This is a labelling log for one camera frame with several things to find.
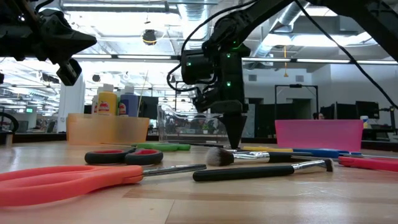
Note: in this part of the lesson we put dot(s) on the black desk monitor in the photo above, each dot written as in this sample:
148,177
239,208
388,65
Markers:
367,109
346,112
150,109

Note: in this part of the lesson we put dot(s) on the yellow paint bottle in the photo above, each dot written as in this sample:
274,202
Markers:
107,104

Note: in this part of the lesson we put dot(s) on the pink translucent plastic bin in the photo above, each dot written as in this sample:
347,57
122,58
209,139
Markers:
317,135

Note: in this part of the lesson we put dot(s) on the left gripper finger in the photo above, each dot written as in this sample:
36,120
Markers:
65,48
65,32

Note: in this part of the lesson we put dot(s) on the clear plastic bin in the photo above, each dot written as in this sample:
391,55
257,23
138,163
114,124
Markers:
164,130

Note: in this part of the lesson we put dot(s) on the black and red scissors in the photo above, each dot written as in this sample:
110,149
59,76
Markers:
105,158

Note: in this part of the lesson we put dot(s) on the grey office chair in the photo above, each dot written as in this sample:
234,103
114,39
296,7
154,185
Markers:
18,127

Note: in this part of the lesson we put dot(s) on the small white desk bottle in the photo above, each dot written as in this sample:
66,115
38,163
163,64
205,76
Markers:
364,118

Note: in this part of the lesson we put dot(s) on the green marker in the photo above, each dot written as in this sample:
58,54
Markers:
161,147

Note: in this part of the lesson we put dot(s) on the orange translucent plastic bin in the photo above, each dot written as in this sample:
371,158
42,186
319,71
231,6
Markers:
105,130

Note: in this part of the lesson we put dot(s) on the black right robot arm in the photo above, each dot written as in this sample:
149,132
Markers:
248,18

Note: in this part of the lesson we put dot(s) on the white square column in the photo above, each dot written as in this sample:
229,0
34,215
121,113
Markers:
71,105

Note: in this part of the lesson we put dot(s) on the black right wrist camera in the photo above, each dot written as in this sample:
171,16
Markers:
197,67

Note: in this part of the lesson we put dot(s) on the silver spiral ceiling duct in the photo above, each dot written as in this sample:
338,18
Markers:
194,12
287,17

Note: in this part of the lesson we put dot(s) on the black background rig frame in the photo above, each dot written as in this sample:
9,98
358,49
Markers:
295,86

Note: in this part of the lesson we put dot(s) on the person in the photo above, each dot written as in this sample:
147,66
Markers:
320,116

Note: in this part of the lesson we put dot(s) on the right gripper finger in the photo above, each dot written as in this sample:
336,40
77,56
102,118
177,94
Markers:
237,124
224,119

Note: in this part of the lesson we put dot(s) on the long linear ceiling light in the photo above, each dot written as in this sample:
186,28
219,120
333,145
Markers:
264,59

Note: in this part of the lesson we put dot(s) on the green exit sign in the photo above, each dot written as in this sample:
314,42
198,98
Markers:
29,110

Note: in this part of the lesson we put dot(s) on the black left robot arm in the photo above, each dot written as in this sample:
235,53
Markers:
6,34

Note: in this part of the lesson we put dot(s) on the green paint bottle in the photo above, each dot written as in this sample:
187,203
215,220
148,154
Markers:
118,105

